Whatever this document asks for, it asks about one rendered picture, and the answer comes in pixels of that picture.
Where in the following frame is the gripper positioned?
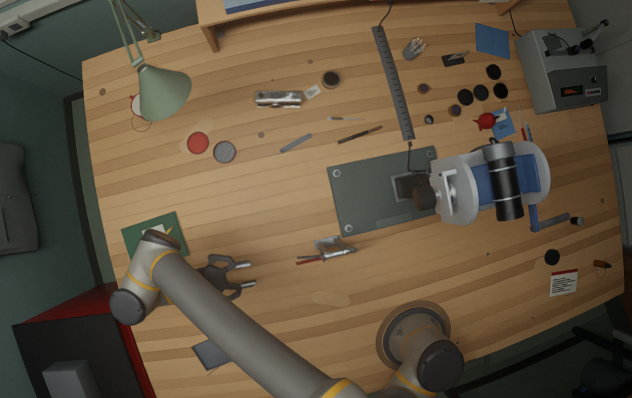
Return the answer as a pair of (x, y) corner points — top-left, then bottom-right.
(196, 253), (258, 302)

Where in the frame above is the dark stand column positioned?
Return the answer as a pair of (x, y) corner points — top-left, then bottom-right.
(391, 171), (433, 204)

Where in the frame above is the brown clamp knob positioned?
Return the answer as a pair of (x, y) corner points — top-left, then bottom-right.
(412, 184), (438, 213)

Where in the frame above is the white cradle yoke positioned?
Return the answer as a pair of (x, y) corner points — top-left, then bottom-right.
(428, 140), (553, 227)

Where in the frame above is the black collimator tube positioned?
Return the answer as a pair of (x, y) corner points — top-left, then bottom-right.
(481, 138), (526, 223)

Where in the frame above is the blue cradle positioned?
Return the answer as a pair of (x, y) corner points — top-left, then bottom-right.
(470, 153), (543, 209)

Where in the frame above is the grey card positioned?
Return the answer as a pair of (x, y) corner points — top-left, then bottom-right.
(190, 339), (233, 372)

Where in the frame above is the green book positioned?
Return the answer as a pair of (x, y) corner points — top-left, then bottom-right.
(120, 211), (191, 262)

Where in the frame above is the grey disc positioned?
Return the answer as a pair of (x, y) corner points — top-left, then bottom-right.
(212, 139), (238, 165)

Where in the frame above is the red disc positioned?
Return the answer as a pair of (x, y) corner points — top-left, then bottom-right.
(185, 130), (211, 156)

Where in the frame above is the grey flat bar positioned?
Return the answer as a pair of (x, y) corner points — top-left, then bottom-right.
(279, 132), (314, 155)

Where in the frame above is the chrome metal block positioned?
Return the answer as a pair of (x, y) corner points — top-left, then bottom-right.
(253, 89), (305, 110)

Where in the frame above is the red and black cabinet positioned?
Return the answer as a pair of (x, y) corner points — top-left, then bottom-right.
(11, 281), (157, 398)

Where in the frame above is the black pen tool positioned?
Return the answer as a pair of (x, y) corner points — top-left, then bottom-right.
(337, 125), (384, 146)

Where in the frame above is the green desk lamp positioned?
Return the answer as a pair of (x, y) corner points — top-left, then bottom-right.
(107, 0), (193, 123)

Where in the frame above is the red and white round tag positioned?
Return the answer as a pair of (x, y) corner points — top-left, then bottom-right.
(128, 92), (155, 133)

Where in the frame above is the steel ruler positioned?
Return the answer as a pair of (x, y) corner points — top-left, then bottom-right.
(370, 25), (417, 143)

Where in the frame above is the wooden shelf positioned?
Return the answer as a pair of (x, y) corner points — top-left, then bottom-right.
(195, 0), (523, 54)

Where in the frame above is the grey cup with white tools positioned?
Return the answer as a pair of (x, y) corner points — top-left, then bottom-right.
(402, 36), (428, 63)

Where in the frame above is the red blower bulb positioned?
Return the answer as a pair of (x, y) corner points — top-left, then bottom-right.
(472, 111), (498, 133)

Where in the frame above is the blue card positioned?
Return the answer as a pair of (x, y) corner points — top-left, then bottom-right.
(491, 107), (517, 141)

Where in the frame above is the small black block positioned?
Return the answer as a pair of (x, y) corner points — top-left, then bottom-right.
(440, 50), (470, 69)

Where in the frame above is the white card with red band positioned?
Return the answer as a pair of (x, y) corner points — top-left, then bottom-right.
(548, 268), (579, 299)

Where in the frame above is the blue cloth square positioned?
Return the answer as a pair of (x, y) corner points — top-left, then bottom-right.
(474, 22), (512, 61)

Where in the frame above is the grey instrument box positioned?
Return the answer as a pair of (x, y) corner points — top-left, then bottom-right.
(514, 18), (610, 116)

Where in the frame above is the green stand base plate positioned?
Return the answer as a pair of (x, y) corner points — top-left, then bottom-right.
(326, 145), (439, 239)

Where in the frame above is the pin with black lanyard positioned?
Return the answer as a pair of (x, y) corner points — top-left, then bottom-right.
(405, 140), (421, 175)

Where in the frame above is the black cable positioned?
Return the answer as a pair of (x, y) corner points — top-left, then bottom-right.
(376, 0), (395, 30)

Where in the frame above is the blue and grey handle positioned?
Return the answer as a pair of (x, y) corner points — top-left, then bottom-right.
(528, 203), (572, 234)

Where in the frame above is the black frame cart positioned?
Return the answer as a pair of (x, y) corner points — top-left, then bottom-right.
(569, 325), (632, 398)

